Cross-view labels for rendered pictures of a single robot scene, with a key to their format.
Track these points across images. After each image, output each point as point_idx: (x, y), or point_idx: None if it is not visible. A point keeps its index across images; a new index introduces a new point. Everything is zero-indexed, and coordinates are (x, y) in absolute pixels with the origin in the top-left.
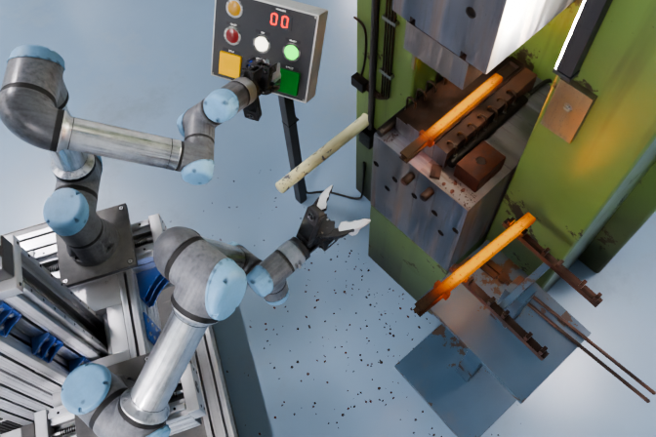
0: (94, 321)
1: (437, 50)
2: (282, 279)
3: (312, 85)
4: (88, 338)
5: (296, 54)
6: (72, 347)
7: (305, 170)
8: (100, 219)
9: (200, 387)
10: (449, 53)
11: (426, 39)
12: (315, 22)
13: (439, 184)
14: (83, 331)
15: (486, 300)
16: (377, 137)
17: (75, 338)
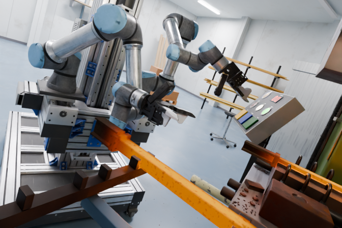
0: (103, 105)
1: (330, 47)
2: (123, 92)
3: (258, 133)
4: (94, 89)
5: (266, 111)
6: (91, 85)
7: (210, 188)
8: (147, 90)
9: (62, 124)
10: (335, 38)
11: (329, 48)
12: (289, 100)
13: (243, 188)
14: (97, 83)
15: None
16: (253, 163)
17: (94, 79)
